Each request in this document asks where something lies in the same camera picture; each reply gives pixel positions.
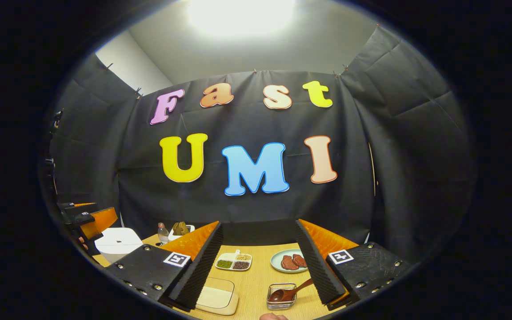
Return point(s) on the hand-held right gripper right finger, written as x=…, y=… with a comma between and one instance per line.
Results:
x=318, y=266

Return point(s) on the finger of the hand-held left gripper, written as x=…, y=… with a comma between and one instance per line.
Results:
x=102, y=218
x=82, y=205

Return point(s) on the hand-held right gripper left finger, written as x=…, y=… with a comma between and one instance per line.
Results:
x=202, y=266

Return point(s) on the brown wooden spoon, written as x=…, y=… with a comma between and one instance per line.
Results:
x=298, y=288

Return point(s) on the white rice cooker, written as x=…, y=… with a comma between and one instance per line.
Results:
x=118, y=244

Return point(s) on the white rice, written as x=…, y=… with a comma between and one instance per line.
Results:
x=214, y=297

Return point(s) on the red meat slice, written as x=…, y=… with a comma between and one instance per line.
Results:
x=289, y=263
x=301, y=260

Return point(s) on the green mung beans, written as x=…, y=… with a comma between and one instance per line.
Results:
x=224, y=264

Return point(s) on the white divided snack tray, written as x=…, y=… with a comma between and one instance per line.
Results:
x=234, y=257

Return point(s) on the dark red beans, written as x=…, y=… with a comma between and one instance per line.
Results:
x=241, y=265

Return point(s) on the yellow soybeans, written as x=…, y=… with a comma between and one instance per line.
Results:
x=243, y=257

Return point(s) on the pale green plate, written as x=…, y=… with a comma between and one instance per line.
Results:
x=276, y=262

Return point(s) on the white toaster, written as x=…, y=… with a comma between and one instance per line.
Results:
x=172, y=236

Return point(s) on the brown toast slice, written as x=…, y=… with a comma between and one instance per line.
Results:
x=176, y=229
x=184, y=228

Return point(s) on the clear glass tray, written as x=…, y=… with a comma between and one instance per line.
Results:
x=234, y=306

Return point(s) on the clear plastic water bottle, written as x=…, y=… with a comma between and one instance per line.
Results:
x=163, y=234

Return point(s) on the black clamp stand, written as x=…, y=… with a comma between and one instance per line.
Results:
x=56, y=120

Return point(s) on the black backdrop cloth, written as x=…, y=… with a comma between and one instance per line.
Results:
x=238, y=124

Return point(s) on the ceiling light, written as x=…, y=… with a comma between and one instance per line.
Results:
x=240, y=15

